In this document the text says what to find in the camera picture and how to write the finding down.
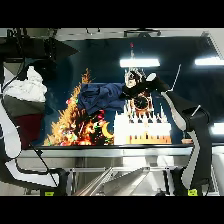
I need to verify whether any black cable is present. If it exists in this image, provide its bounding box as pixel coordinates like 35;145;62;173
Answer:
18;113;60;188

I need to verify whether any dark red garment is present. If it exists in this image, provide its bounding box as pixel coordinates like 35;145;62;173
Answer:
14;113;45;150

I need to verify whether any silver frame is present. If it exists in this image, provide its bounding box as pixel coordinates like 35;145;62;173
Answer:
19;144;224;197

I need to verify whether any white garment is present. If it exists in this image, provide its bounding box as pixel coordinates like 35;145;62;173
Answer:
2;65;48;103

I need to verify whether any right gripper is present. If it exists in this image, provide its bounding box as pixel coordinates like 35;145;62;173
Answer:
121;80;150;100

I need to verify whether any blue shirt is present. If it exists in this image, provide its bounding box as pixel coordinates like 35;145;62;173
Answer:
77;82;127;116

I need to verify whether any dark grey garment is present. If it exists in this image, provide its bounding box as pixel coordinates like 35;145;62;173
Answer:
2;94;46;118

